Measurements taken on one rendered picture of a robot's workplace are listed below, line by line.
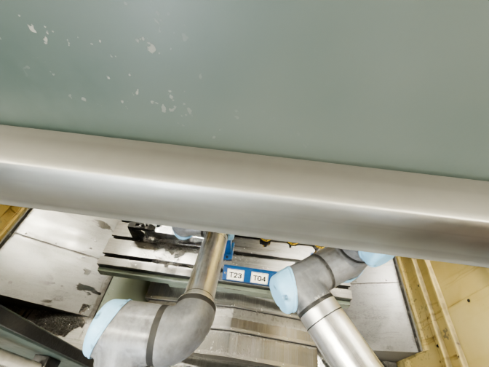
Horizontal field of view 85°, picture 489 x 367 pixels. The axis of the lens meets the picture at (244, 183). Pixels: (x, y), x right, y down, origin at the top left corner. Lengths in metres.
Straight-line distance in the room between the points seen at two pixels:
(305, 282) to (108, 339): 0.40
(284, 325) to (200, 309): 0.85
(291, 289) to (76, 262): 1.42
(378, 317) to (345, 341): 1.03
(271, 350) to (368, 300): 0.53
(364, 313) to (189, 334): 1.07
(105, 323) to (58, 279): 1.11
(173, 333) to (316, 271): 0.31
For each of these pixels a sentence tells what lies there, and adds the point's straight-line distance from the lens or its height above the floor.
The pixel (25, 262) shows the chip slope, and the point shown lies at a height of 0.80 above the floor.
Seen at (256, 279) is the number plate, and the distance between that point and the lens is 1.30.
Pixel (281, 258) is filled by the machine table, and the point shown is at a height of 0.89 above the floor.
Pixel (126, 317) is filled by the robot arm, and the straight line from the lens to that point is 0.66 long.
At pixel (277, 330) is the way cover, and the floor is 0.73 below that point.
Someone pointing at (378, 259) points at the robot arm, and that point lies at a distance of 0.52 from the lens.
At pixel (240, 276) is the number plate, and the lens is 1.30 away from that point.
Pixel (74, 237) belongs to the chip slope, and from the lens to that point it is 1.84.
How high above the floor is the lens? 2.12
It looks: 47 degrees down
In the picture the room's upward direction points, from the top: 4 degrees clockwise
